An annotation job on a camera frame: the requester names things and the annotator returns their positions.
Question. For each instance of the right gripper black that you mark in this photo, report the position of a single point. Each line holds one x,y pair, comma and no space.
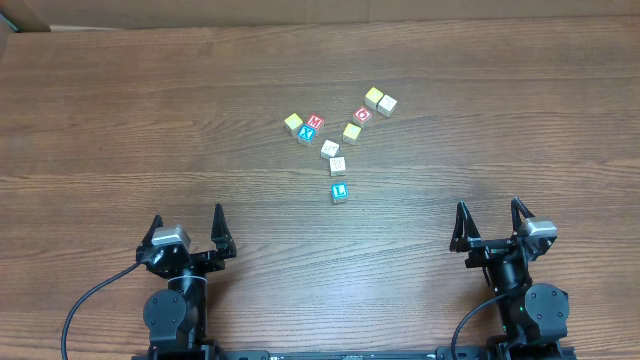
493,248

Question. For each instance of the white animal block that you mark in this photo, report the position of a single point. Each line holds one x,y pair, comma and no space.
329,149

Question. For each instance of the white block upper right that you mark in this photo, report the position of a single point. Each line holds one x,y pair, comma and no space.
387,105

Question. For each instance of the yellow block centre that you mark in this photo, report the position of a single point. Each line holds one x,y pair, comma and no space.
351,134

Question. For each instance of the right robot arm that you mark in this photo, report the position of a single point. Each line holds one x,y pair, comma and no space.
534,316

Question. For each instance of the yellow block left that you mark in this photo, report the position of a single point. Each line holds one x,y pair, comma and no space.
292,123

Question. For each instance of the blue L block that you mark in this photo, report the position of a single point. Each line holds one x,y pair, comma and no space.
339,192

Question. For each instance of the yellow block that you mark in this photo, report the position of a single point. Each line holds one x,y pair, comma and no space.
373,97
292,123
351,134

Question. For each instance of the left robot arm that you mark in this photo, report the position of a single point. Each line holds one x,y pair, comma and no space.
177,315

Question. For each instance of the red O block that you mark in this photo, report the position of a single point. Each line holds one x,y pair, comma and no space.
362,116

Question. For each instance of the red M block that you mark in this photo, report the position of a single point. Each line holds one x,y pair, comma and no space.
316,122

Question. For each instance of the white W block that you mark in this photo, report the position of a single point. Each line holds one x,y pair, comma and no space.
337,166

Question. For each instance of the yellow block upper right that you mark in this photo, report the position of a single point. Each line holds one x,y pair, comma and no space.
373,97

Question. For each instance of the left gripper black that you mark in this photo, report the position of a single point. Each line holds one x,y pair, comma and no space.
195,258

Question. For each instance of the blue X block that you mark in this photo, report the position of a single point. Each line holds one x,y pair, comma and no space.
306,135

